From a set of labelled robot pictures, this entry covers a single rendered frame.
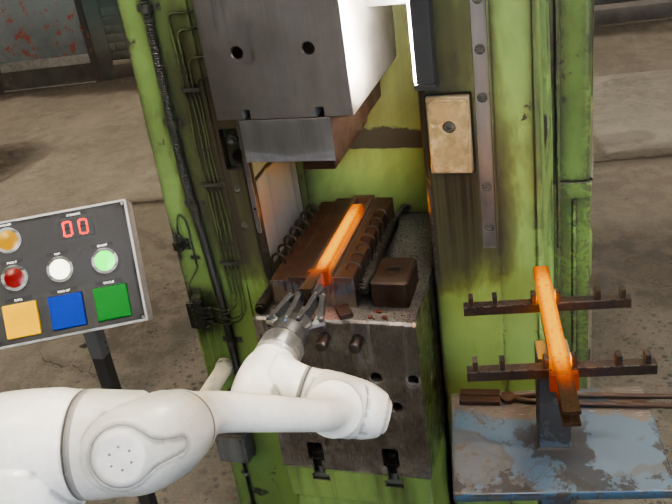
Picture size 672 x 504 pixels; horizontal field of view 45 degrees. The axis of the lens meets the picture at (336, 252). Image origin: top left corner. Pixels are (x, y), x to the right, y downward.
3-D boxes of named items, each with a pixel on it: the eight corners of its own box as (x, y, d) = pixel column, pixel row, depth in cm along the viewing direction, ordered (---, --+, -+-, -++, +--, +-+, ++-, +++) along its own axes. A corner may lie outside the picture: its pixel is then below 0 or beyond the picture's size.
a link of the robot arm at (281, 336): (300, 381, 158) (309, 362, 163) (293, 343, 153) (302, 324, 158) (257, 378, 161) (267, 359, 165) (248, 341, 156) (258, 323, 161)
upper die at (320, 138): (336, 161, 168) (330, 117, 163) (246, 163, 174) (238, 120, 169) (381, 95, 203) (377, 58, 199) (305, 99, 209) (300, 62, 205)
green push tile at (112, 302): (131, 315, 182) (125, 282, 182) (97, 322, 181) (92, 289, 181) (133, 315, 184) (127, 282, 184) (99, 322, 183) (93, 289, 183)
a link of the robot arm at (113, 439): (214, 375, 105) (114, 380, 107) (163, 395, 87) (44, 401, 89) (220, 478, 104) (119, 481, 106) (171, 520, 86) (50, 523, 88)
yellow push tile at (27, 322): (41, 333, 180) (35, 299, 180) (7, 340, 180) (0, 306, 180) (43, 333, 182) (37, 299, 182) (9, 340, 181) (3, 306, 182)
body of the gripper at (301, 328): (267, 357, 165) (282, 330, 172) (307, 359, 162) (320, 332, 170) (260, 327, 161) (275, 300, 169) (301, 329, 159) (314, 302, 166)
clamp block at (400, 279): (409, 308, 181) (407, 283, 178) (372, 307, 183) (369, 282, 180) (419, 281, 191) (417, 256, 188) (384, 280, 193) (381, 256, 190)
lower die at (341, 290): (357, 307, 184) (352, 274, 180) (274, 304, 190) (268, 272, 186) (395, 223, 219) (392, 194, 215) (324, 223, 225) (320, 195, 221)
